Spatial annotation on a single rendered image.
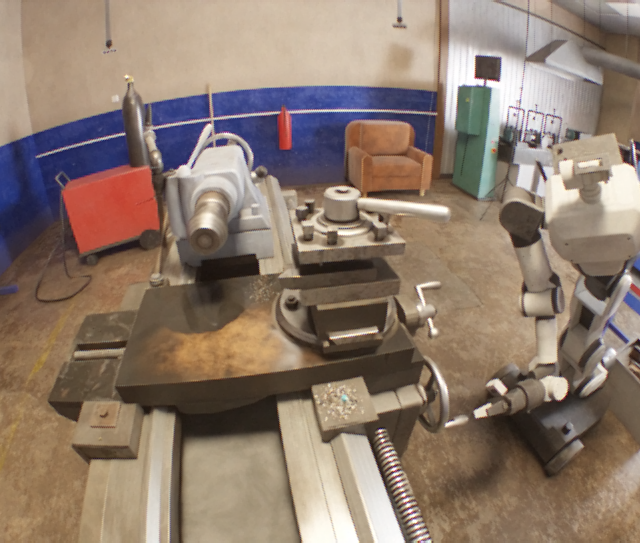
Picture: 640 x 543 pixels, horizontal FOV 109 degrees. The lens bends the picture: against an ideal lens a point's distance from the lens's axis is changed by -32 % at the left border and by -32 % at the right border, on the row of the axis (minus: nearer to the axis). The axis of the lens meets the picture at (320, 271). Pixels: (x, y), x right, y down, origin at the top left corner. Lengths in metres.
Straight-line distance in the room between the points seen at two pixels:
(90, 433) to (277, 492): 0.37
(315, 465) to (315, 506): 0.07
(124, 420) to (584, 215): 1.04
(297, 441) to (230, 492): 0.19
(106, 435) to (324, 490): 0.39
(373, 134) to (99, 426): 4.10
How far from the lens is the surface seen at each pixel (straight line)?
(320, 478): 0.58
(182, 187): 0.88
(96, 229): 3.34
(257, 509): 0.69
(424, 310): 0.79
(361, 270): 0.53
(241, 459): 0.74
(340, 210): 0.53
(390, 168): 4.08
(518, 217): 0.91
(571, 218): 0.86
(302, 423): 0.63
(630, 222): 0.86
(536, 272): 0.99
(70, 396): 0.78
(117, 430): 0.67
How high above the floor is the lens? 1.37
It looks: 32 degrees down
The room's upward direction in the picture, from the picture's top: 1 degrees counter-clockwise
